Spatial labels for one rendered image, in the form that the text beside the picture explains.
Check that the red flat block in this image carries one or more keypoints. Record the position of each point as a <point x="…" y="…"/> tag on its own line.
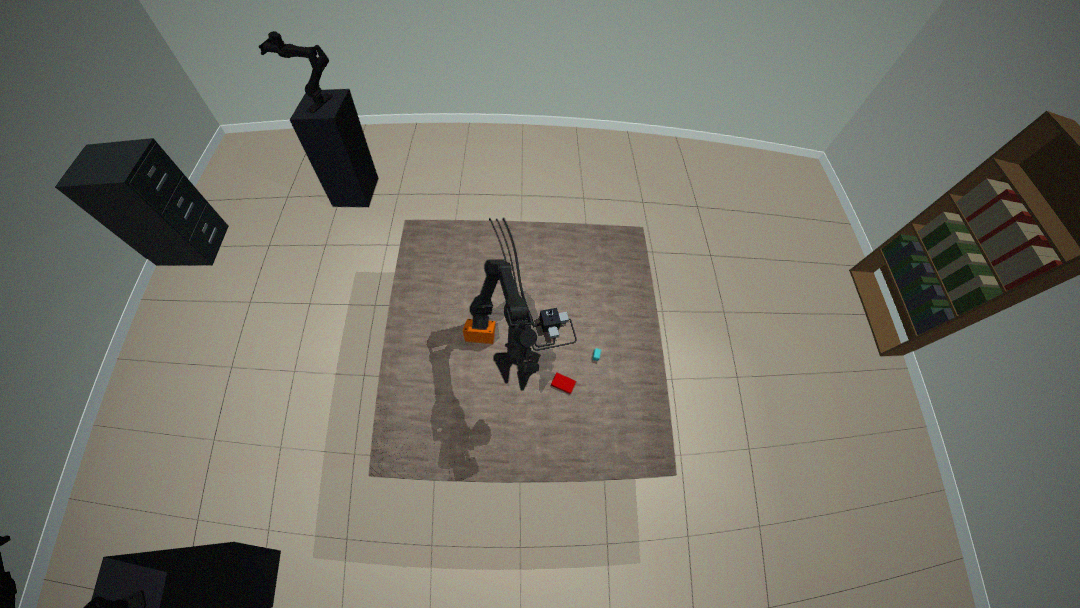
<point x="563" y="383"/>

